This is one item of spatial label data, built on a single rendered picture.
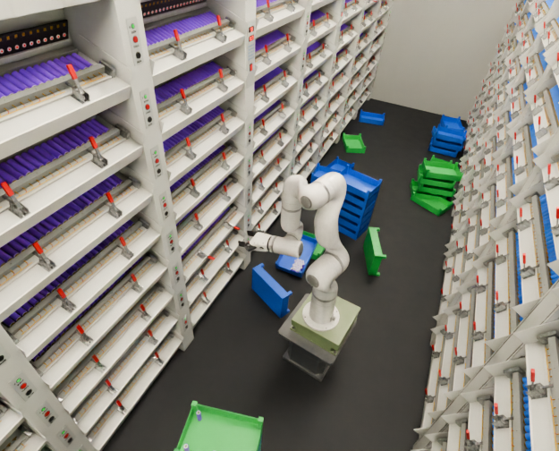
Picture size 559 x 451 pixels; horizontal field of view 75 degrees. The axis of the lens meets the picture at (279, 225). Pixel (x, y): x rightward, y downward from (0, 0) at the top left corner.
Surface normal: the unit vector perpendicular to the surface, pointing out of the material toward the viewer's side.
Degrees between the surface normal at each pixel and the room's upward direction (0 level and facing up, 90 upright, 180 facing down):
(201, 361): 0
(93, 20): 90
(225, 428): 0
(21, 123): 21
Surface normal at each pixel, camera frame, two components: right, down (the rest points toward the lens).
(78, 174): 0.38, -0.58
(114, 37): -0.42, 0.58
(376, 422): 0.07, -0.75
